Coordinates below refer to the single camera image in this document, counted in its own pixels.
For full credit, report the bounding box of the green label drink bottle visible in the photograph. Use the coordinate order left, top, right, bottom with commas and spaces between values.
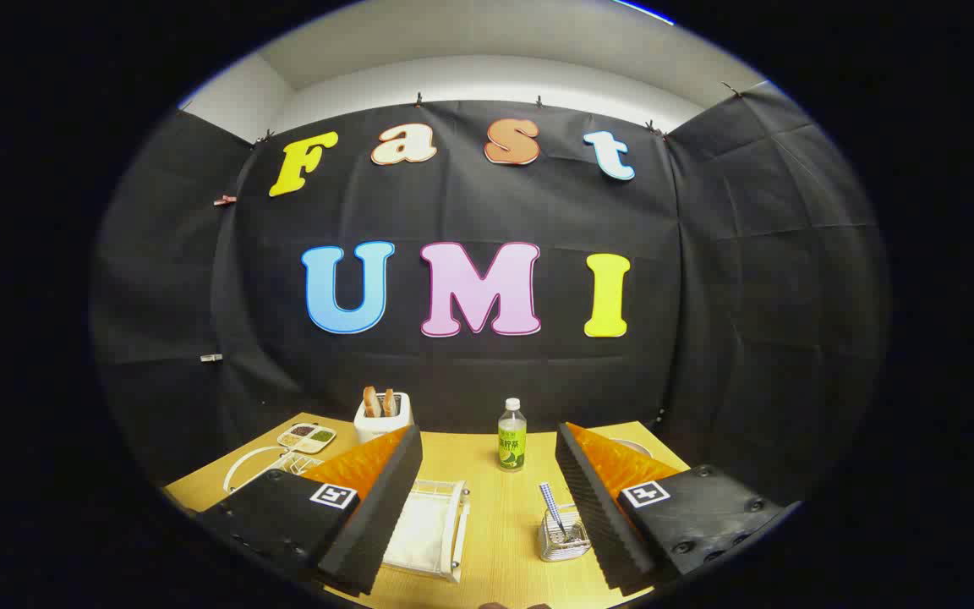
498, 398, 528, 473

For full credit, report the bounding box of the black backdrop cloth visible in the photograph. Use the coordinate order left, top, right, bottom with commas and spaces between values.
90, 80, 889, 542

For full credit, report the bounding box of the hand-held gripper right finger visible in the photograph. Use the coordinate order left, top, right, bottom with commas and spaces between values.
555, 421, 802, 597

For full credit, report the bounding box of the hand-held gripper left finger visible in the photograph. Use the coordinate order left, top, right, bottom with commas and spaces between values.
196, 425, 424, 597

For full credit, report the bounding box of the white divided condiment dish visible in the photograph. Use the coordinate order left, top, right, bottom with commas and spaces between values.
276, 422, 337, 455

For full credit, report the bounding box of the blue checked handle spoon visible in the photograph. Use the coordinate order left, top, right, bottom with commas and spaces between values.
539, 482, 572, 542

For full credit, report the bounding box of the white wire dish rack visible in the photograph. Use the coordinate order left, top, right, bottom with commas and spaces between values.
223, 444, 472, 584

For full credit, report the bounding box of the white toaster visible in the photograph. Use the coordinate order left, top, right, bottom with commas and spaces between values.
353, 392, 413, 445

